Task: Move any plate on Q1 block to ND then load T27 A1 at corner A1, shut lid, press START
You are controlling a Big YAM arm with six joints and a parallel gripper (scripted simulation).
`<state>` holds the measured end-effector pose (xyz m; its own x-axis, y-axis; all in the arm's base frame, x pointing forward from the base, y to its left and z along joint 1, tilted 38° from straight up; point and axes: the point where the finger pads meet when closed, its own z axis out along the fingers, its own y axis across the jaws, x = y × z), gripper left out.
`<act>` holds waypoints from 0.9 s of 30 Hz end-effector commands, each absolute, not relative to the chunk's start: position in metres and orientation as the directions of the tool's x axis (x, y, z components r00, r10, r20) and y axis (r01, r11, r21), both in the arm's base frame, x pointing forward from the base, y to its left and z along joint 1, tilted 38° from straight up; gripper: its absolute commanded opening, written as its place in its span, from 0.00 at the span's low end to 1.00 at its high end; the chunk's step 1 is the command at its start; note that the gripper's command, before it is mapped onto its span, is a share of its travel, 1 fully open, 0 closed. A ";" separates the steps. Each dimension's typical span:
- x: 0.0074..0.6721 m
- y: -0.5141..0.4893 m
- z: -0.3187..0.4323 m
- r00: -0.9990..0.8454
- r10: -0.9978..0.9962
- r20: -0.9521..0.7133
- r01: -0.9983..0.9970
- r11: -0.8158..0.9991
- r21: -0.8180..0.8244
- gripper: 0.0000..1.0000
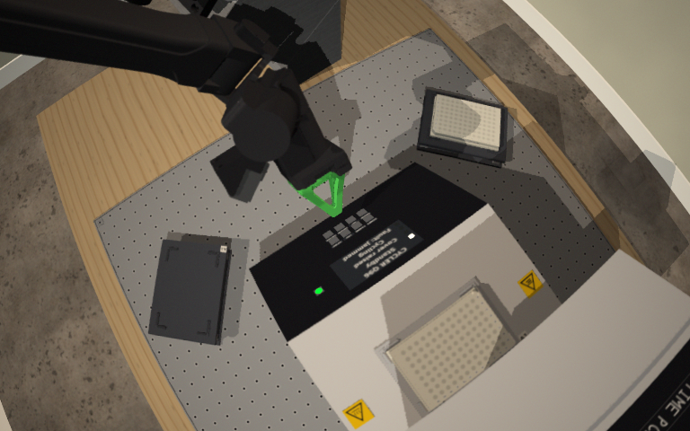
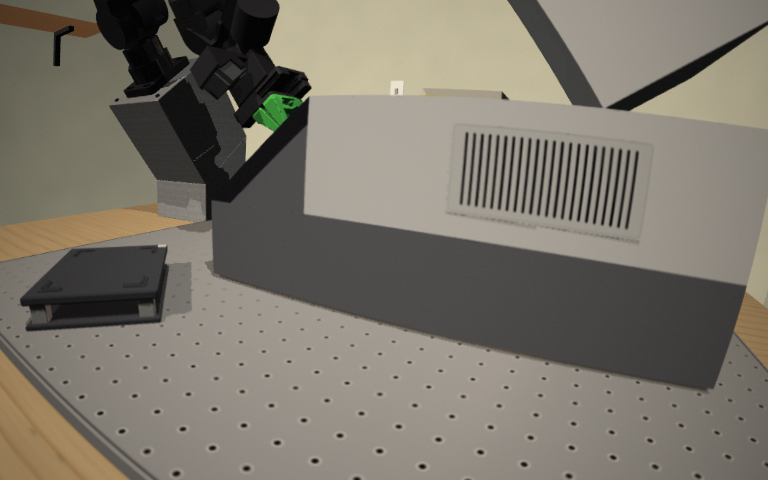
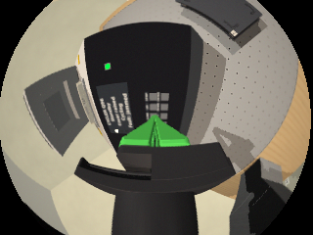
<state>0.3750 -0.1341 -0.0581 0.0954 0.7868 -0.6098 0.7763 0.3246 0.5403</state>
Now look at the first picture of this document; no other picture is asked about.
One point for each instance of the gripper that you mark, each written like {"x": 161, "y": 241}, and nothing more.
{"x": 331, "y": 163}

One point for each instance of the cream well plate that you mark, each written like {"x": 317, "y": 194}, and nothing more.
{"x": 466, "y": 122}

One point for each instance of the white well pcr plate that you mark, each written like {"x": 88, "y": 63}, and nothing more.
{"x": 447, "y": 352}

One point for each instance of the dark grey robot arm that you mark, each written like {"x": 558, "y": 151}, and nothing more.
{"x": 260, "y": 113}

